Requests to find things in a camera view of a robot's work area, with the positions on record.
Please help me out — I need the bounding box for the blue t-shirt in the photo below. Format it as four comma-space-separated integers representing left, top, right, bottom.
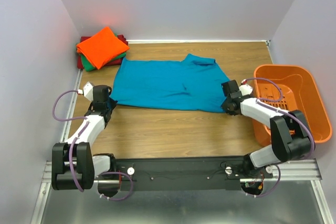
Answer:
110, 54, 229, 113

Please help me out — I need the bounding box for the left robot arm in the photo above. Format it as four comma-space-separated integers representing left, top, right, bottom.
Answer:
51, 82, 117, 192

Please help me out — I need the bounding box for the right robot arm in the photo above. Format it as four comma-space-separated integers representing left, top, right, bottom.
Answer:
221, 80, 315, 175

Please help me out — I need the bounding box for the green folded t-shirt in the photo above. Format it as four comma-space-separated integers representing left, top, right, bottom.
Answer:
80, 33, 127, 72

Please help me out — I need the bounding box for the dark red folded t-shirt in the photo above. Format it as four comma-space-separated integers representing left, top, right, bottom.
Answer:
76, 34, 129, 70

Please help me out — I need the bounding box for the orange plastic basket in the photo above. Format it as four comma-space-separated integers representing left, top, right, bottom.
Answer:
253, 65, 333, 144

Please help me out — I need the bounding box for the orange folded t-shirt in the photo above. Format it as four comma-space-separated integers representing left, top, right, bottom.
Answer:
76, 27, 130, 69

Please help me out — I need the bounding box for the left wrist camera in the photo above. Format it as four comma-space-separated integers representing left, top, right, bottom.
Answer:
77, 82, 95, 102

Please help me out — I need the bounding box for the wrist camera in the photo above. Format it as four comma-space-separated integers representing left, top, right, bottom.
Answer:
77, 82, 95, 102
239, 79, 253, 97

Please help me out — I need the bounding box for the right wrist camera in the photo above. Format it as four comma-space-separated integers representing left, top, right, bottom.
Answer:
239, 79, 253, 97

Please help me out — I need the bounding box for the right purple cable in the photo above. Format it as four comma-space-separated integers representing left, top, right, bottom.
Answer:
241, 77, 316, 198

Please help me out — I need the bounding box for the purple cable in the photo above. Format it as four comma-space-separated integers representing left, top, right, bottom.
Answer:
241, 77, 316, 198
52, 89, 134, 201

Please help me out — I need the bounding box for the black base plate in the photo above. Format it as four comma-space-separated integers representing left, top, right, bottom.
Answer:
86, 155, 274, 192

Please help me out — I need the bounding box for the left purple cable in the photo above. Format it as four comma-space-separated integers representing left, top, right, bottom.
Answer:
52, 89, 134, 201

